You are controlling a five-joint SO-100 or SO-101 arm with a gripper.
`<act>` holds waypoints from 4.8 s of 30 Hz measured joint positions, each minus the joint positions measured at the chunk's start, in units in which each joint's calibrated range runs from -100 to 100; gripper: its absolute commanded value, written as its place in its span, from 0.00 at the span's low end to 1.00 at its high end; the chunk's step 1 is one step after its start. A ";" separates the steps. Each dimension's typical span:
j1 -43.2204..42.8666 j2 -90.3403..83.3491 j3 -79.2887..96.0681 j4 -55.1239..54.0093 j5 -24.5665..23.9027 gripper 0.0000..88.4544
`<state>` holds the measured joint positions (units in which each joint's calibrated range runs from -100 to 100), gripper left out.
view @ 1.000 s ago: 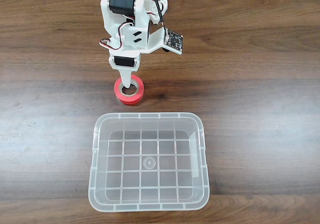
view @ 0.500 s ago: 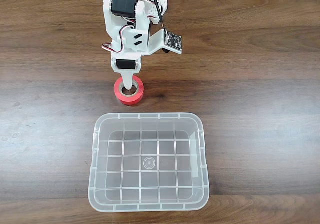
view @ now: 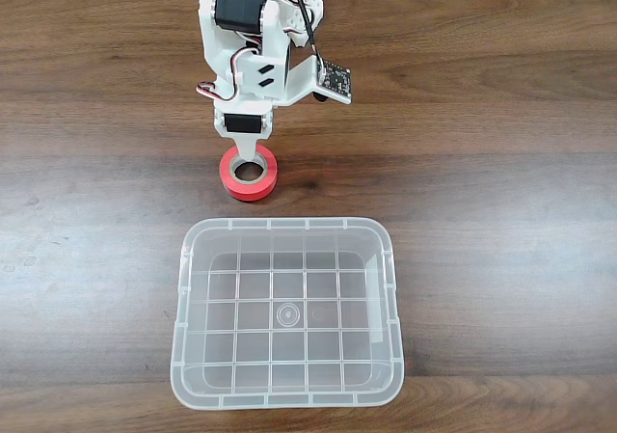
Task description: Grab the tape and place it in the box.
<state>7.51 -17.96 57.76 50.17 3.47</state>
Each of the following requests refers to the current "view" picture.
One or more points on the camera board on white bracket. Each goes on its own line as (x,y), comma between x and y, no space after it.
(337,78)

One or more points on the clear plastic storage box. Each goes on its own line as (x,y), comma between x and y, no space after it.
(193,307)

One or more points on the red tape roll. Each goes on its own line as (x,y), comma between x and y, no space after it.
(250,192)

